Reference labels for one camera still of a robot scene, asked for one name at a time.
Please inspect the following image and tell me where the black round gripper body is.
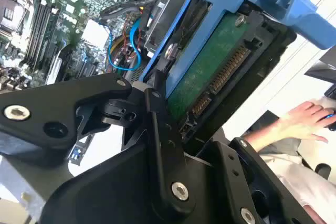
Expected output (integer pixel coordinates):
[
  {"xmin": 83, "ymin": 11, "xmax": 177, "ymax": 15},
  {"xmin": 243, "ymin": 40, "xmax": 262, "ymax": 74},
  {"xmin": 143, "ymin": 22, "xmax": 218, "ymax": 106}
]
[{"xmin": 38, "ymin": 140, "xmax": 263, "ymax": 224}]

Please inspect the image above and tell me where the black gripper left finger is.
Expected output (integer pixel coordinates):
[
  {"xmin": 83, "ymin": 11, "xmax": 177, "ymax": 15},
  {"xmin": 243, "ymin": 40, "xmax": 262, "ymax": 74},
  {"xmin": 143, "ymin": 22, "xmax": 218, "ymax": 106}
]
[{"xmin": 0, "ymin": 72, "xmax": 197, "ymax": 216}]

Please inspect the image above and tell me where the hard disk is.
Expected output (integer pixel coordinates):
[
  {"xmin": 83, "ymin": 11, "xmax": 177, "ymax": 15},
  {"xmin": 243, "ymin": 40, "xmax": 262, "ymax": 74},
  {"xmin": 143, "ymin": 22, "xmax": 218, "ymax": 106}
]
[{"xmin": 138, "ymin": 0, "xmax": 336, "ymax": 154}]

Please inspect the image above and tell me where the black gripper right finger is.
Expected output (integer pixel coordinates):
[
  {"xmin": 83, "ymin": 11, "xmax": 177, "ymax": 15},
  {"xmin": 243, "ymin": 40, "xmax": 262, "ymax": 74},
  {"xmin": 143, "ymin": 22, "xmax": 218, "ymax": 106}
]
[{"xmin": 211, "ymin": 136, "xmax": 317, "ymax": 224}]

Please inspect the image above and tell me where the person's bare hand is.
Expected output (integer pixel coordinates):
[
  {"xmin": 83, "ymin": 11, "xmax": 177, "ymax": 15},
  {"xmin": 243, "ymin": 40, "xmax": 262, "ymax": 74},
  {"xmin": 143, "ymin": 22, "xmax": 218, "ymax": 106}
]
[{"xmin": 278, "ymin": 100, "xmax": 336, "ymax": 144}]

